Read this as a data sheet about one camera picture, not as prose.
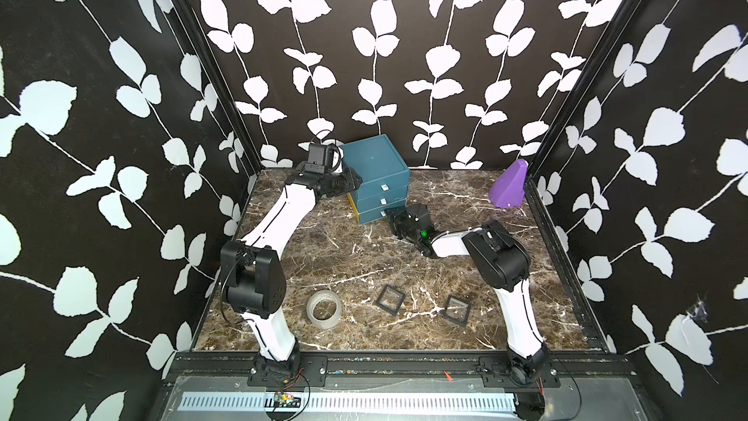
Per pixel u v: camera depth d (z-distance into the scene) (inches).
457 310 33.5
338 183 29.5
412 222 32.4
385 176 34.9
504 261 22.8
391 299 34.0
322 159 26.6
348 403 27.6
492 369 29.2
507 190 40.3
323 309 33.2
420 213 32.0
